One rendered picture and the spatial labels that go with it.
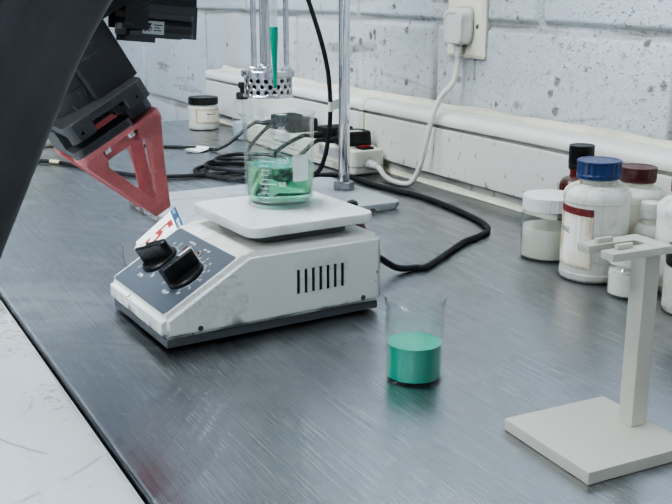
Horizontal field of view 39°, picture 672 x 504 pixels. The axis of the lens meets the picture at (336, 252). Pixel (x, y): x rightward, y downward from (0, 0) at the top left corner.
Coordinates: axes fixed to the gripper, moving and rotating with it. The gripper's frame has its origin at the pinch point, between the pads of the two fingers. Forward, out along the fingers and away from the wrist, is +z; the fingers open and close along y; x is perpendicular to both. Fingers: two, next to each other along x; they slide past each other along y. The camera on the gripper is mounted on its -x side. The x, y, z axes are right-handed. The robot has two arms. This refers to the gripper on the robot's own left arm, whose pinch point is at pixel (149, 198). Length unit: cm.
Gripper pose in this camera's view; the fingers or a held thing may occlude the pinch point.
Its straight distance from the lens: 75.0
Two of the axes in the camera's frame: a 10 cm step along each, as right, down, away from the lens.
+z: 4.4, 7.7, 4.6
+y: -4.9, -2.2, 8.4
